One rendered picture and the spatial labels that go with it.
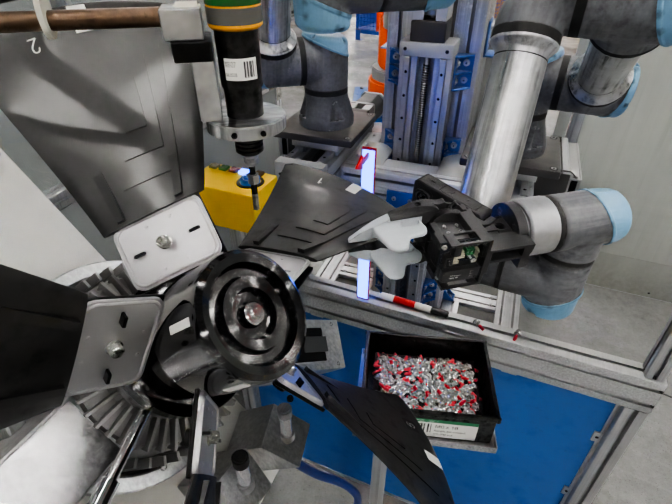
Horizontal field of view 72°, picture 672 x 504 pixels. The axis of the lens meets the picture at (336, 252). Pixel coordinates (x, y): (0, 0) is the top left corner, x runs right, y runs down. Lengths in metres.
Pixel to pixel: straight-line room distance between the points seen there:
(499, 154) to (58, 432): 0.61
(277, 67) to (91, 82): 0.73
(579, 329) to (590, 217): 1.74
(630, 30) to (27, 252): 0.80
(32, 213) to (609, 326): 2.25
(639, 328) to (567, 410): 1.48
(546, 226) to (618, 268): 1.97
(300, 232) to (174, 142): 0.18
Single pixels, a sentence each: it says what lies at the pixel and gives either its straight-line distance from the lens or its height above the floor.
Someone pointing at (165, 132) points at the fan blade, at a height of 1.33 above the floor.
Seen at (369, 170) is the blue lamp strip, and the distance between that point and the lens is 0.80.
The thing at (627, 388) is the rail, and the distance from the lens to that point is 1.00.
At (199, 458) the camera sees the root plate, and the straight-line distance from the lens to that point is 0.40.
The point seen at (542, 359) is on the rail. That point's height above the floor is 0.84.
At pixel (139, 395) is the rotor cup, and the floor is 1.15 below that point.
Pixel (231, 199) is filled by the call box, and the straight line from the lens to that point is 0.93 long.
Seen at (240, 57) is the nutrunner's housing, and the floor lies 1.41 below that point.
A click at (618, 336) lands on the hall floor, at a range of 2.43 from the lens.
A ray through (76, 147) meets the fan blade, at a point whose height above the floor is 1.32.
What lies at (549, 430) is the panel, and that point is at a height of 0.63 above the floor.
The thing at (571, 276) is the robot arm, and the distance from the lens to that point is 0.70.
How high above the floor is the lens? 1.50
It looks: 36 degrees down
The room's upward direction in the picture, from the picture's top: straight up
